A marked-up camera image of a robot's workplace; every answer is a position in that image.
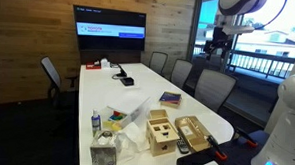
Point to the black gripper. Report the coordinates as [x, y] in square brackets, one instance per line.
[220, 36]

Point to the wall-mounted television screen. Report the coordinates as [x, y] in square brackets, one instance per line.
[109, 28]

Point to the open white cardboard box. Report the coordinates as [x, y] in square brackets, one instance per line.
[128, 109]

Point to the grey patterned tissue box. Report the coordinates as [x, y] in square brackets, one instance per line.
[103, 151]

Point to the white plastic bag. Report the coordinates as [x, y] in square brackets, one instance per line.
[131, 138]

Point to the red flat box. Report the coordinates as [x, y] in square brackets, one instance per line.
[93, 66]

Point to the grey mesh office chair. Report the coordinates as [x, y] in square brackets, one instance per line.
[158, 62]
[181, 72]
[214, 88]
[52, 75]

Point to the dark blue book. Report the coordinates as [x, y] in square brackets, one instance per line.
[170, 98]

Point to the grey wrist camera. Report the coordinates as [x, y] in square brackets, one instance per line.
[238, 29]

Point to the red toy block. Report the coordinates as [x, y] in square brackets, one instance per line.
[118, 113]

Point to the green toy block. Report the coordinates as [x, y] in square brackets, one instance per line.
[116, 117]

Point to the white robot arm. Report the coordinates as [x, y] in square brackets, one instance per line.
[285, 132]

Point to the grey remote control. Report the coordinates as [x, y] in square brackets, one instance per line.
[182, 146]

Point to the wooden shape sorter box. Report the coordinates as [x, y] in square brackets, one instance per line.
[164, 146]
[162, 128]

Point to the hand sanitizer bottle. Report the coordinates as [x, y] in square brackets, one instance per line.
[96, 121]

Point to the balcony railing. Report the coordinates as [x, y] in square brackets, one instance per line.
[261, 63]

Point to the brown cardboard box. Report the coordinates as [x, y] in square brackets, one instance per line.
[192, 131]

